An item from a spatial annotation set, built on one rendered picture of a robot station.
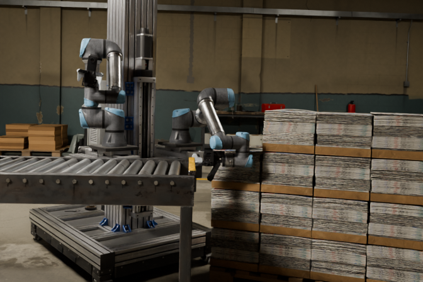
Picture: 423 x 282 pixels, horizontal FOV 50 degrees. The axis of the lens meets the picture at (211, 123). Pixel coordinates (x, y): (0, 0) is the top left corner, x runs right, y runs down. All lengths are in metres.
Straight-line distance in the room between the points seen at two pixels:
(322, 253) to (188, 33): 7.17
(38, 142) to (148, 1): 5.75
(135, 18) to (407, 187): 1.94
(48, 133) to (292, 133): 6.44
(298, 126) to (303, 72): 6.97
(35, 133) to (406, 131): 7.01
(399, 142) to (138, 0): 1.82
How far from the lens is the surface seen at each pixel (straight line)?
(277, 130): 2.54
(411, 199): 2.55
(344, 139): 2.49
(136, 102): 2.95
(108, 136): 2.77
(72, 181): 1.90
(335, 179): 2.52
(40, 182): 1.93
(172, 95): 9.16
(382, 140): 2.49
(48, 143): 8.49
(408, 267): 2.64
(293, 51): 9.45
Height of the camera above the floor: 1.12
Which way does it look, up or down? 3 degrees down
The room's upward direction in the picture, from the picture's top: 1 degrees clockwise
